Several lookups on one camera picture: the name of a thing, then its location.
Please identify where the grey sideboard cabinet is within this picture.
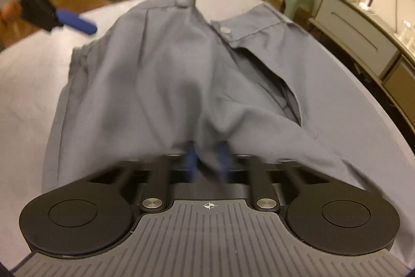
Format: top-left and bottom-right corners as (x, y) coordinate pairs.
(309, 0), (415, 136)

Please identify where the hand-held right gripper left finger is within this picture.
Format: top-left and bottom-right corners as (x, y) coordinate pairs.
(87, 141), (199, 212)

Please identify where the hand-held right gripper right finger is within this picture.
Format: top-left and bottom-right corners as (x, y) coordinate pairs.
(217, 141), (329, 212)

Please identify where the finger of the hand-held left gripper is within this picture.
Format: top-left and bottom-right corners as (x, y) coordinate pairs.
(22, 0), (98, 36)

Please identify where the set of clear drinking glasses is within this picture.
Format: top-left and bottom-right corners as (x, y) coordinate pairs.
(394, 20), (415, 49)

